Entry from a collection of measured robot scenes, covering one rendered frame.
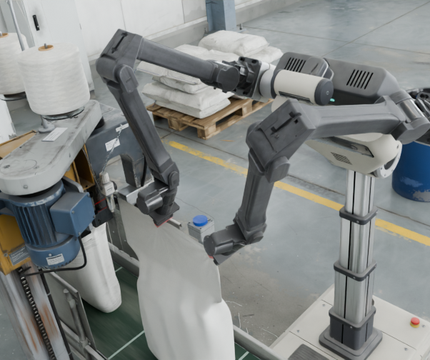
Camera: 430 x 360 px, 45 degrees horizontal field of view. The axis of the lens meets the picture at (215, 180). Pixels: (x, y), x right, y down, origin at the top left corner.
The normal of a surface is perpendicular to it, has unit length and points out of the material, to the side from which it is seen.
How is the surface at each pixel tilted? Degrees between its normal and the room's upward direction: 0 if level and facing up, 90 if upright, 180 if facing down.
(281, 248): 0
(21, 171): 0
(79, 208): 90
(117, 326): 0
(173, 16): 90
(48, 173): 90
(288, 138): 55
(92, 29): 90
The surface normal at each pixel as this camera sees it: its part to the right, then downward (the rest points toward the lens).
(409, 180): -0.72, 0.45
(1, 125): 0.72, 0.30
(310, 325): -0.09, -0.85
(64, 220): -0.33, 0.51
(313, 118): 0.44, -0.58
